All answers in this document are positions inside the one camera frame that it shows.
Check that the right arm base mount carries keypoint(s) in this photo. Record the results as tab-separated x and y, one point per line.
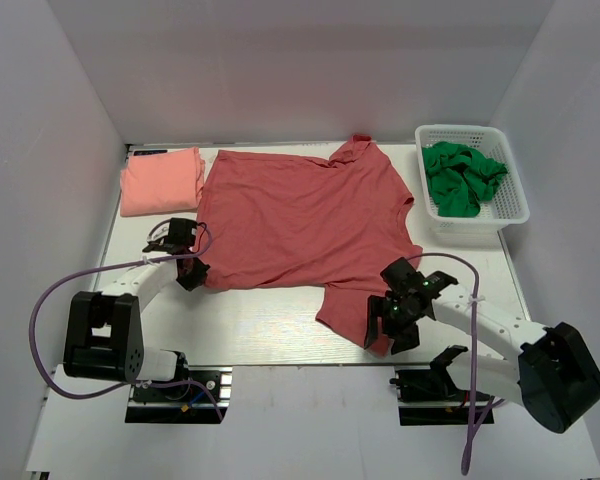
428	397

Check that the green t-shirt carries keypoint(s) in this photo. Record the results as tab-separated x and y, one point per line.
460	178

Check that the white plastic basket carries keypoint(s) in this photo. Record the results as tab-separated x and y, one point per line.
508	206

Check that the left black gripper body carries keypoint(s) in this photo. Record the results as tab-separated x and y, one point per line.
198	270

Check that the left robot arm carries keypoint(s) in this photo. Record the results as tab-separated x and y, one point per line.
104	339

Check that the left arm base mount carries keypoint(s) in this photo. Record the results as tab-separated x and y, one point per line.
182	405

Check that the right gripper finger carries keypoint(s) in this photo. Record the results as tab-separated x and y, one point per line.
404	341
375	314

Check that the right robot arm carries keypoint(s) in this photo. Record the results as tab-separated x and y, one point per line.
549	371

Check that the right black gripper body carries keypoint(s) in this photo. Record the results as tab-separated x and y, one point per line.
398	316

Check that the folded pink t-shirt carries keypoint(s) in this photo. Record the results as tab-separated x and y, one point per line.
162	183

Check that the red t-shirt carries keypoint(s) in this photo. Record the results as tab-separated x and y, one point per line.
280	220

